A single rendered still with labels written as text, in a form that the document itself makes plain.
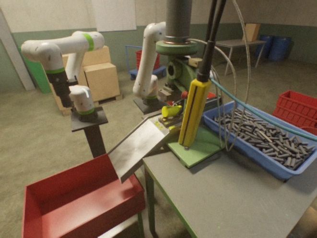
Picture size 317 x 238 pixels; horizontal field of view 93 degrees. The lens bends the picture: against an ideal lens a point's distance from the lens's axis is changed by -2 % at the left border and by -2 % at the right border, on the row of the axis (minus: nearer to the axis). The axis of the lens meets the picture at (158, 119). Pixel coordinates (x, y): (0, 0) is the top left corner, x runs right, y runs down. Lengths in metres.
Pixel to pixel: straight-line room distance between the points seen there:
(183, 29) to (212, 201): 0.76
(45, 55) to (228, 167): 1.03
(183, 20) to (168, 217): 1.58
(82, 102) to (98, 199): 0.69
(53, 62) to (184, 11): 0.65
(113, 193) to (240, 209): 0.82
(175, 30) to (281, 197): 0.87
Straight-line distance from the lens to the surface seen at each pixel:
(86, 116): 1.28
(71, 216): 1.27
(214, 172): 0.86
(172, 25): 0.81
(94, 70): 3.19
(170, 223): 1.72
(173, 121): 1.00
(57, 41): 1.12
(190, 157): 0.82
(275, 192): 0.91
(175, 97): 0.91
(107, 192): 1.28
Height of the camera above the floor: 1.60
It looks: 34 degrees down
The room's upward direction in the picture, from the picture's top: straight up
